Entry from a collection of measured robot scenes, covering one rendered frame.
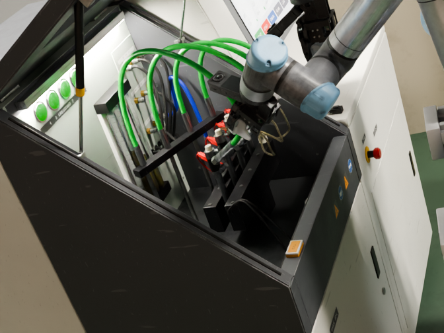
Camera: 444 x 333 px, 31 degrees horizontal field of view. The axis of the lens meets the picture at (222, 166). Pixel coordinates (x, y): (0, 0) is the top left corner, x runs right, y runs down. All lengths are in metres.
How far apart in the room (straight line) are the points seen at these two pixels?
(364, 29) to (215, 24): 0.79
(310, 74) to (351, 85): 0.93
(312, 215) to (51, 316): 0.70
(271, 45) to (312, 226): 0.54
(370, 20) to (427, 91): 2.57
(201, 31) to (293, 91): 0.78
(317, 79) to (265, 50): 0.11
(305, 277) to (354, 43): 0.56
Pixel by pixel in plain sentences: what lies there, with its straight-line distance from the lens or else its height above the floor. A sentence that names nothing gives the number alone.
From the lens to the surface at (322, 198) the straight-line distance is 2.01.
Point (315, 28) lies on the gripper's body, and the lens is 1.89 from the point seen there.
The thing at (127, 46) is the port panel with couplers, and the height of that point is 1.34.
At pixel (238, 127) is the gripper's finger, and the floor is 1.24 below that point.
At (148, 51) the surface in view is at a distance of 1.89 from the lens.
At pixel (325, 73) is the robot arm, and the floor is 1.37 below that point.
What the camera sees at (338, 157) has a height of 0.95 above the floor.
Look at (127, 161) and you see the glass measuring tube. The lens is 2.17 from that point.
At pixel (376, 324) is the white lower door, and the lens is 2.40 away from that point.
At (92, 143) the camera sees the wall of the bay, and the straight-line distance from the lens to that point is 2.09.
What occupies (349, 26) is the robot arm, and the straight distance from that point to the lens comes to 1.59.
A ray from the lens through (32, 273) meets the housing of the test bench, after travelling 2.03.
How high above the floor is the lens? 1.97
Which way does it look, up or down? 26 degrees down
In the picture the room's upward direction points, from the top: 20 degrees counter-clockwise
